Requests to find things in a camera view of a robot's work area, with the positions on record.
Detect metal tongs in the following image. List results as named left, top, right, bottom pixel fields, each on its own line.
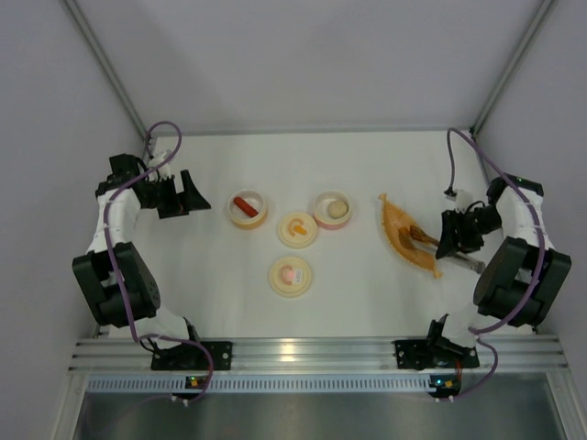
left=421, top=231, right=486, bottom=275

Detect red sausage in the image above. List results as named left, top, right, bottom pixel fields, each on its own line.
left=233, top=196, right=259, bottom=218

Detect brown fried food piece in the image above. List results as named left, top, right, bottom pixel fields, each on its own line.
left=399, top=225, right=428, bottom=243

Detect white round bun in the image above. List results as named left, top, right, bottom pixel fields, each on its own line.
left=327, top=200, right=349, bottom=220

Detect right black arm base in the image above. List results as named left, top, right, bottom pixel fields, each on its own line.
left=393, top=339, right=480, bottom=371

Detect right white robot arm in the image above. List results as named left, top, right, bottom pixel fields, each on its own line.
left=426, top=174, right=571, bottom=361

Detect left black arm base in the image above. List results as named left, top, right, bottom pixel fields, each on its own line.
left=150, top=340, right=233, bottom=371

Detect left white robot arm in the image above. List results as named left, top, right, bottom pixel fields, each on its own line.
left=72, top=152, right=211, bottom=347

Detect orange bowl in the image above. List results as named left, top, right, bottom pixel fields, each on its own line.
left=227, top=190, right=268, bottom=230

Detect fish-shaped woven basket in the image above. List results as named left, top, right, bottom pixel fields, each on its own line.
left=378, top=192, right=443, bottom=279

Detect pink bowl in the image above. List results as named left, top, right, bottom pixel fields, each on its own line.
left=312, top=190, right=352, bottom=230

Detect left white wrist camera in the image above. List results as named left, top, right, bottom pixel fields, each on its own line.
left=146, top=149, right=172, bottom=182

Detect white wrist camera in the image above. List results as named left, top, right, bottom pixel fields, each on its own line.
left=146, top=149, right=172, bottom=182
left=444, top=188, right=474, bottom=213

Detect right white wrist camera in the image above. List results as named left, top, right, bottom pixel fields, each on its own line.
left=444, top=188, right=474, bottom=213

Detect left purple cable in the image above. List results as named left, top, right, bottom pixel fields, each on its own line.
left=103, top=120, right=216, bottom=404

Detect cream lid orange handle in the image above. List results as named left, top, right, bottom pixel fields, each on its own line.
left=277, top=212, right=317, bottom=249

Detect cream lid pink handle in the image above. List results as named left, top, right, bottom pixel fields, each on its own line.
left=268, top=256, right=314, bottom=299

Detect aluminium mounting rail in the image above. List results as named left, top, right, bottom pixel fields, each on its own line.
left=68, top=335, right=569, bottom=374

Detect slotted cable duct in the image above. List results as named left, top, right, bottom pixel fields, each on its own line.
left=86, top=374, right=440, bottom=393

